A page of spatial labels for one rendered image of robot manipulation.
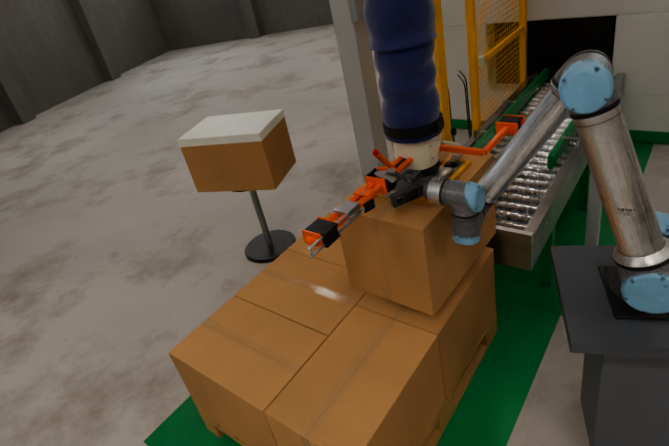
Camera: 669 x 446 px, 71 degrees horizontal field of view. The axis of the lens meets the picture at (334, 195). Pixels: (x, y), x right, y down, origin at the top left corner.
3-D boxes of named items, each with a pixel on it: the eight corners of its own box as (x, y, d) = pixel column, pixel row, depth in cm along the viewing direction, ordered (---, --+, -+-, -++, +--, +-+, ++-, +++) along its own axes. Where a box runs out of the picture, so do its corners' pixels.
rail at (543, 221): (615, 96, 377) (617, 73, 367) (623, 96, 373) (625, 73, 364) (522, 264, 228) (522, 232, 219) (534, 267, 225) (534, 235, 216)
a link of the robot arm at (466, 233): (485, 231, 159) (484, 200, 154) (477, 251, 151) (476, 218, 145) (457, 228, 164) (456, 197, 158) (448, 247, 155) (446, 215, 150)
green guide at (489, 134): (536, 77, 406) (536, 67, 402) (549, 77, 400) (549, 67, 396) (460, 158, 303) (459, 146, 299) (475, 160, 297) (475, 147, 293)
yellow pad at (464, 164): (448, 161, 197) (447, 150, 195) (471, 164, 191) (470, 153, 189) (408, 201, 176) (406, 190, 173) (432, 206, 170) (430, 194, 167)
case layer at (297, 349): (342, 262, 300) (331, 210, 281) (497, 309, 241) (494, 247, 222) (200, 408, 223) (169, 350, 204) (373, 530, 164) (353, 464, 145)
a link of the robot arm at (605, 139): (687, 278, 137) (613, 39, 116) (695, 319, 124) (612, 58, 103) (627, 283, 146) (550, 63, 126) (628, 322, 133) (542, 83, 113)
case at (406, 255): (419, 215, 239) (410, 144, 220) (496, 232, 214) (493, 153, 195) (350, 286, 202) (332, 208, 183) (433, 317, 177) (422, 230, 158)
